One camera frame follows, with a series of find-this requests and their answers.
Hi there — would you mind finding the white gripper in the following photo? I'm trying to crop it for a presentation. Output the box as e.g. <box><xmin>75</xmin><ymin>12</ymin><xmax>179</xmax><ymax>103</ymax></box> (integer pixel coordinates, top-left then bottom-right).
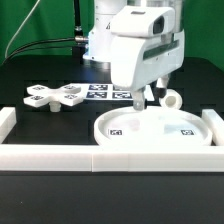
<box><xmin>110</xmin><ymin>6</ymin><xmax>185</xmax><ymax>111</ymax></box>

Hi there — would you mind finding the white round table top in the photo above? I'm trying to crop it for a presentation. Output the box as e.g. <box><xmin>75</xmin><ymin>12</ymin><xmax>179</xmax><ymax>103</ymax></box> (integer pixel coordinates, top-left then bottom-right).
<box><xmin>94</xmin><ymin>106</ymin><xmax>212</xmax><ymax>148</ymax></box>

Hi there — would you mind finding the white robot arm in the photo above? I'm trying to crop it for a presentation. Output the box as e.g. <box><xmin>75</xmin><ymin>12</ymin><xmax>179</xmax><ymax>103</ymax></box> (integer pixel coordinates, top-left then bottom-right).
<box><xmin>83</xmin><ymin>0</ymin><xmax>185</xmax><ymax>111</ymax></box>

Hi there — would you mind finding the white sheet with markers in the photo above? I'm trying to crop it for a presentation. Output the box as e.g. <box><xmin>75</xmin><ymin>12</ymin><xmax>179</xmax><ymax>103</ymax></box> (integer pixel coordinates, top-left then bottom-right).
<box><xmin>69</xmin><ymin>82</ymin><xmax>156</xmax><ymax>103</ymax></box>

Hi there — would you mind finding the white cross-shaped table base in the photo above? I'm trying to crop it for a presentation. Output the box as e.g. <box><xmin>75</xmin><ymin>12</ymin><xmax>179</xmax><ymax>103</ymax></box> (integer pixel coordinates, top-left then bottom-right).
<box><xmin>23</xmin><ymin>83</ymin><xmax>84</xmax><ymax>112</ymax></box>

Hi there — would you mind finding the black cable bundle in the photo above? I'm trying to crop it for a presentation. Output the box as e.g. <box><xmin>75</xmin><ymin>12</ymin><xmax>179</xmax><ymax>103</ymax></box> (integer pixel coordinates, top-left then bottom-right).
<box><xmin>1</xmin><ymin>37</ymin><xmax>90</xmax><ymax>66</ymax></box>

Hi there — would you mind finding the black vertical cable connector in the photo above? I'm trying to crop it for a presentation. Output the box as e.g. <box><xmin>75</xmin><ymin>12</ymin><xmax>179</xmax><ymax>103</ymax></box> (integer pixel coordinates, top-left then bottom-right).
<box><xmin>73</xmin><ymin>0</ymin><xmax>83</xmax><ymax>37</ymax></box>

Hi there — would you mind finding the white cable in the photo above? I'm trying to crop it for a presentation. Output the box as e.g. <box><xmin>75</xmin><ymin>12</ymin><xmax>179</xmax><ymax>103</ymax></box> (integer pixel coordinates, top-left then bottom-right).
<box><xmin>4</xmin><ymin>0</ymin><xmax>42</xmax><ymax>60</ymax></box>

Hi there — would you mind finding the white U-shaped boundary frame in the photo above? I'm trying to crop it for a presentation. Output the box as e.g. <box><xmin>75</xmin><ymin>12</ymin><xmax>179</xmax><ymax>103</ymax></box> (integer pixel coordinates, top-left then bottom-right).
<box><xmin>0</xmin><ymin>108</ymin><xmax>224</xmax><ymax>172</ymax></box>

